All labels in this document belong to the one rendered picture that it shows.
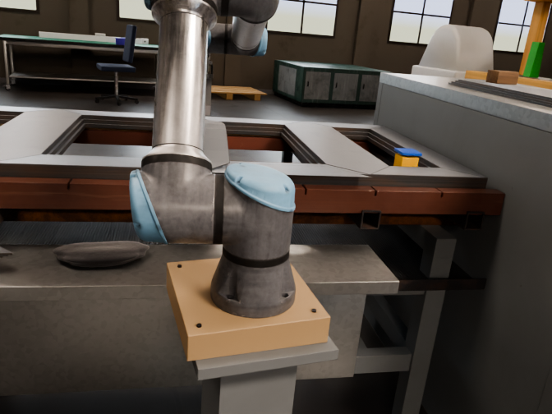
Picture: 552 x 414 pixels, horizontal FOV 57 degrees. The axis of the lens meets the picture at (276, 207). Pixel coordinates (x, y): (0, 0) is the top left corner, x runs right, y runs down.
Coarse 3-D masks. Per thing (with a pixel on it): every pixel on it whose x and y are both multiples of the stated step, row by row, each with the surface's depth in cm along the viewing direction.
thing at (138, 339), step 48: (0, 336) 116; (48, 336) 118; (96, 336) 120; (144, 336) 123; (336, 336) 133; (0, 384) 120; (48, 384) 122; (96, 384) 125; (144, 384) 127; (192, 384) 130
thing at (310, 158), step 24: (0, 120) 167; (96, 120) 173; (120, 120) 175; (144, 120) 177; (288, 144) 173; (384, 144) 178; (0, 168) 111; (24, 168) 112; (48, 168) 113; (72, 168) 114; (96, 168) 115; (120, 168) 116
